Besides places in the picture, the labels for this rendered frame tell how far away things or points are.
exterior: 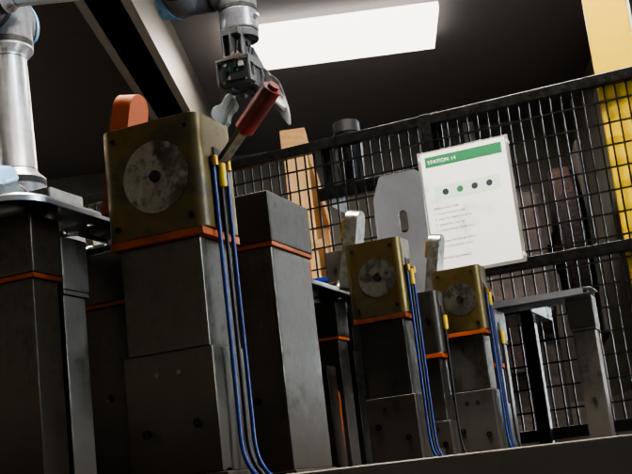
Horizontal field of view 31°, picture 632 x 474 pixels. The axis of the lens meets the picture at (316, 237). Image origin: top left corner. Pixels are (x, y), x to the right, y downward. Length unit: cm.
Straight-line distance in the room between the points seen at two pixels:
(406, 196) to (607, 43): 64
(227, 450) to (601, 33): 191
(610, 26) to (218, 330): 186
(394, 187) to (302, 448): 127
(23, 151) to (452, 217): 103
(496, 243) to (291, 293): 140
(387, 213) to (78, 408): 135
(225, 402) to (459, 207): 171
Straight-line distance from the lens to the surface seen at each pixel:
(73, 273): 127
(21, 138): 229
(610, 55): 278
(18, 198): 112
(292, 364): 130
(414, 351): 173
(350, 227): 175
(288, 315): 131
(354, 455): 186
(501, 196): 270
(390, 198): 248
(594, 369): 220
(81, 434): 125
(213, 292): 110
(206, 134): 113
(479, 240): 270
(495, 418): 201
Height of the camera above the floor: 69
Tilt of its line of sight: 12 degrees up
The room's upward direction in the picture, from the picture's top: 7 degrees counter-clockwise
